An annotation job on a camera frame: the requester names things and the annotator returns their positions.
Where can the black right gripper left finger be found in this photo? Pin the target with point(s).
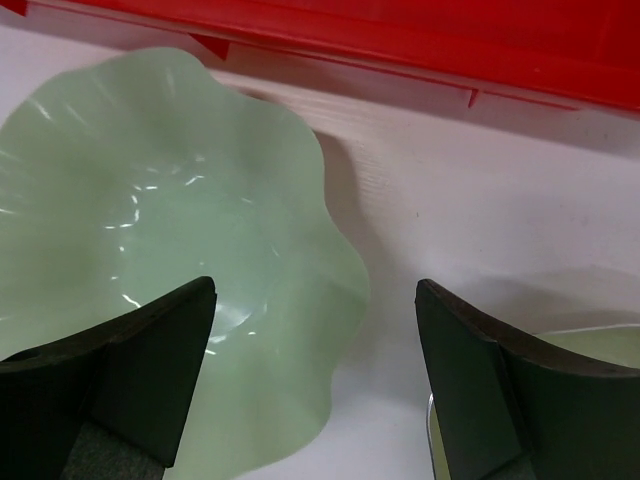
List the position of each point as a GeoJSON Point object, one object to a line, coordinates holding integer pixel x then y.
{"type": "Point", "coordinates": [109, 402]}

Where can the green scalloped bowl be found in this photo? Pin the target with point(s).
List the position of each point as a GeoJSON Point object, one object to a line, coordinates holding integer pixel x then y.
{"type": "Point", "coordinates": [123, 181]}

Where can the red plastic bin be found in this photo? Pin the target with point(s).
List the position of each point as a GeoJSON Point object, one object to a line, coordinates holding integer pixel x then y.
{"type": "Point", "coordinates": [584, 51]}

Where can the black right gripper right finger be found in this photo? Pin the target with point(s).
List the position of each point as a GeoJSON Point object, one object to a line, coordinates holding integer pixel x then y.
{"type": "Point", "coordinates": [513, 406]}

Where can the green square panda plate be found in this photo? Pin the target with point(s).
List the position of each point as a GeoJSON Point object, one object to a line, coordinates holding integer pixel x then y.
{"type": "Point", "coordinates": [617, 344]}

